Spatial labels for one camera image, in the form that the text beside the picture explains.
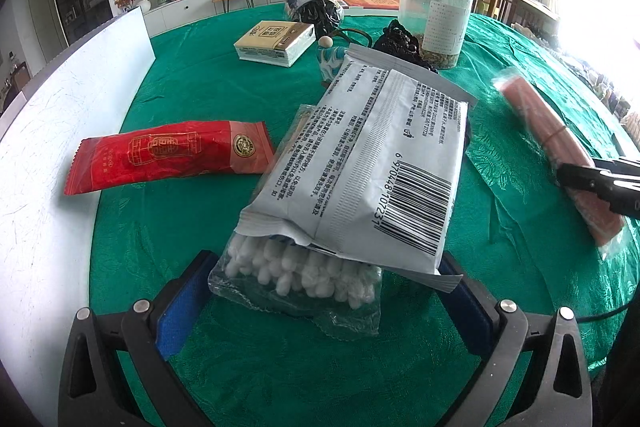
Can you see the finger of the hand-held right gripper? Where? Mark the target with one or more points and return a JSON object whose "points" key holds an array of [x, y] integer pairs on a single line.
{"points": [[585, 179], [620, 166]]}

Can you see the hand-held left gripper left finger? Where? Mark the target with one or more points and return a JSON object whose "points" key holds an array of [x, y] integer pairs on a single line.
{"points": [[180, 307]]}

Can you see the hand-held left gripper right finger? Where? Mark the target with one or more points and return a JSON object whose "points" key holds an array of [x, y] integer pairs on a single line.
{"points": [[467, 307]]}

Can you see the pink tube packet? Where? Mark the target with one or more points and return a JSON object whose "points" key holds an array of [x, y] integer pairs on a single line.
{"points": [[545, 122]]}

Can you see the clear cotton swab bag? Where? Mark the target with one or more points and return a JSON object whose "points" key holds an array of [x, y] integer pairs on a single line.
{"points": [[300, 272]]}

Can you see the white barcode wipes package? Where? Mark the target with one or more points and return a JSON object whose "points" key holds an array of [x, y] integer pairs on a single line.
{"points": [[375, 147]]}

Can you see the red foil snack packet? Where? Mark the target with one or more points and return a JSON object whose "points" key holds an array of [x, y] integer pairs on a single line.
{"points": [[165, 154]]}

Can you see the wooden side table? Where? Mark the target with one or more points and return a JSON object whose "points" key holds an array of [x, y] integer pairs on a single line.
{"points": [[530, 2]]}

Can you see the green tablecloth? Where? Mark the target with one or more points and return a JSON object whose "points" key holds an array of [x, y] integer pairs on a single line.
{"points": [[200, 82]]}

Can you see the clear jar with black lid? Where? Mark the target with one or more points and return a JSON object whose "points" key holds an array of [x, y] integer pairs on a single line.
{"points": [[435, 7]]}

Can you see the black plastic bag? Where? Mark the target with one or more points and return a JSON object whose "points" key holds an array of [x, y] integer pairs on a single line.
{"points": [[400, 44]]}

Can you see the white board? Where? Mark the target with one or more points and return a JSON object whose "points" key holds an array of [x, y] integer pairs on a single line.
{"points": [[75, 97]]}

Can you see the small teal figurine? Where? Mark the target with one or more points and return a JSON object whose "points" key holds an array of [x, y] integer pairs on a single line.
{"points": [[330, 62]]}

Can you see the yellow white tissue pack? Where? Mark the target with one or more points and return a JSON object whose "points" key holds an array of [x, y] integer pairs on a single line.
{"points": [[272, 37]]}

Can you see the white television cabinet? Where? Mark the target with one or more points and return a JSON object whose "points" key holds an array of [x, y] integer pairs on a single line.
{"points": [[200, 7]]}

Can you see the dark patterned pouch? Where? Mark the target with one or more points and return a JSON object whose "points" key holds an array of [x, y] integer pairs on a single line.
{"points": [[317, 14]]}

